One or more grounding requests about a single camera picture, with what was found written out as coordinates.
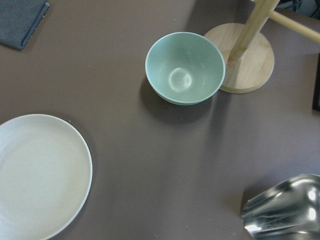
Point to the black monitor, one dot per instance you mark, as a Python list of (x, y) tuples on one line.
[(316, 92)]

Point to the mint green bowl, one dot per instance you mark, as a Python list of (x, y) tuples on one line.
[(185, 68)]

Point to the round cream plate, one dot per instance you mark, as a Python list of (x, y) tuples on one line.
[(45, 176)]

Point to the steel scoop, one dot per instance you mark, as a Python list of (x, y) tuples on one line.
[(289, 210)]

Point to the folded grey cloth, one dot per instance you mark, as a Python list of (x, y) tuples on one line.
[(19, 19)]

